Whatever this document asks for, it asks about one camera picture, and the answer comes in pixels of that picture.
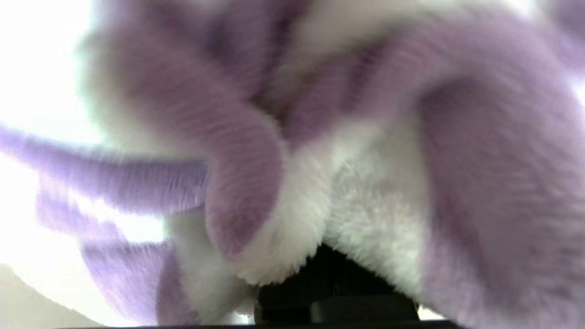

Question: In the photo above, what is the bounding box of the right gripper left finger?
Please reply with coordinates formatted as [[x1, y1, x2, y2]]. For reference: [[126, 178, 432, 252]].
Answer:
[[254, 246, 337, 326]]

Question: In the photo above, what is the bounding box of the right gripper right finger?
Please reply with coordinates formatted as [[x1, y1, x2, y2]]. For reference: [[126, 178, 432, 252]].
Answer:
[[311, 249, 421, 325]]

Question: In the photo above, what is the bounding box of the purple white striped towel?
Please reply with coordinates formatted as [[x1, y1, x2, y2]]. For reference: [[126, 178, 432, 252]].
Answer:
[[0, 0, 585, 329]]

